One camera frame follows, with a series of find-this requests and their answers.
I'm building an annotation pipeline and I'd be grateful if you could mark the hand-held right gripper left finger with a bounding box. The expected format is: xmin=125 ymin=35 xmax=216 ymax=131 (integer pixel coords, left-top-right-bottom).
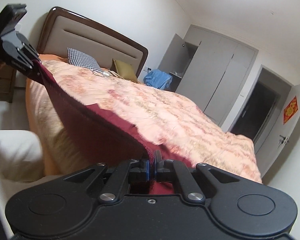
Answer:
xmin=64 ymin=156 xmax=150 ymax=203

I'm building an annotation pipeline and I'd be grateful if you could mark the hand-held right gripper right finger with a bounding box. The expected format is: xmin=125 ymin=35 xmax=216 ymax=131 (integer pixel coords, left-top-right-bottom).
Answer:
xmin=154 ymin=150 xmax=238 ymax=203

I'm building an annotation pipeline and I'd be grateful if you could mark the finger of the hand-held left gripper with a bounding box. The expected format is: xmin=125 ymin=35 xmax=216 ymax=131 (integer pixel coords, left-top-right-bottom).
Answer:
xmin=1 ymin=30 xmax=44 ymax=83

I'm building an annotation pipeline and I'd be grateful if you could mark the dark red sweater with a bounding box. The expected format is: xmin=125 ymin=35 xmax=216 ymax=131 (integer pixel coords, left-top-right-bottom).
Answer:
xmin=27 ymin=60 xmax=193 ymax=195

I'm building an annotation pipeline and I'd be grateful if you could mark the wooden nightstand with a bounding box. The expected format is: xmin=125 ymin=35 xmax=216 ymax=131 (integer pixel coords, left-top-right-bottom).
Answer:
xmin=0 ymin=66 xmax=17 ymax=103

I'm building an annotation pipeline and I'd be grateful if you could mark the houndstooth pillow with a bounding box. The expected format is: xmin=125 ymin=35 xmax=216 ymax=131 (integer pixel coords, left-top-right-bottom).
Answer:
xmin=67 ymin=47 xmax=102 ymax=73

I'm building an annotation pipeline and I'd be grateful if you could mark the floral peach blanket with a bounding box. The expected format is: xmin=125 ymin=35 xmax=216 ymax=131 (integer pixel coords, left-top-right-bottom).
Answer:
xmin=30 ymin=60 xmax=263 ymax=184

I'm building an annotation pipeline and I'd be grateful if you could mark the blue clothing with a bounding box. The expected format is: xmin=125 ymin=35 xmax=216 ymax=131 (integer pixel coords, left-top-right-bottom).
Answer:
xmin=143 ymin=69 xmax=173 ymax=90

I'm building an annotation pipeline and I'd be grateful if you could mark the orange bed sheet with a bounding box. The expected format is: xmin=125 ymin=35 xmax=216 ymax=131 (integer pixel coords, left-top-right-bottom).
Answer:
xmin=25 ymin=53 xmax=90 ymax=178

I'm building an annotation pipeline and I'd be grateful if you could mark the person's white clothing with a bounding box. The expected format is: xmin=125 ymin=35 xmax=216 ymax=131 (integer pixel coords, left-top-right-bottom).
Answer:
xmin=0 ymin=129 xmax=44 ymax=183

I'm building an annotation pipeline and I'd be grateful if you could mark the olive green pillow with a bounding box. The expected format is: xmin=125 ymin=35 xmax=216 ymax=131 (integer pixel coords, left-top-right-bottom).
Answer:
xmin=110 ymin=59 xmax=138 ymax=82

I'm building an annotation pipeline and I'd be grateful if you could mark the grey built-in wardrobe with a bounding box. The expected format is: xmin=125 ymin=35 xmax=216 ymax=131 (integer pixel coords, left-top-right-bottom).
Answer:
xmin=157 ymin=24 xmax=259 ymax=127

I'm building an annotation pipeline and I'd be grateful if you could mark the open grey wardrobe door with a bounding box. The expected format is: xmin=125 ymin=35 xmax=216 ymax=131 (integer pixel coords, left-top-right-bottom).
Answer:
xmin=158 ymin=34 xmax=184 ymax=74

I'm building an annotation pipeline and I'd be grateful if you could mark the white room door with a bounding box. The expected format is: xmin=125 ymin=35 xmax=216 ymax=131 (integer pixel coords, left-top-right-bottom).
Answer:
xmin=252 ymin=81 xmax=300 ymax=180

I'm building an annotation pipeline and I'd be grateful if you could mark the red diamond door decoration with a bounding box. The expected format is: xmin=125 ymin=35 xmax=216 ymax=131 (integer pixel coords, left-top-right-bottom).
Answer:
xmin=282 ymin=95 xmax=299 ymax=125

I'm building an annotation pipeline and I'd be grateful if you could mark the beige headboard with brown frame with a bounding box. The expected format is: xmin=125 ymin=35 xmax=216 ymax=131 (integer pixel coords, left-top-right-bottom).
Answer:
xmin=37 ymin=7 xmax=149 ymax=79

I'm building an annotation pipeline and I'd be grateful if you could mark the white charger with cable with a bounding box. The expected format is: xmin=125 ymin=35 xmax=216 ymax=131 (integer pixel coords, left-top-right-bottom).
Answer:
xmin=94 ymin=69 xmax=118 ymax=78

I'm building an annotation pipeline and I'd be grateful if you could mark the grey door frame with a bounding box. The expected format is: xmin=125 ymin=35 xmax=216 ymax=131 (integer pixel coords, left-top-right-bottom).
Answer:
xmin=221 ymin=64 xmax=293 ymax=140

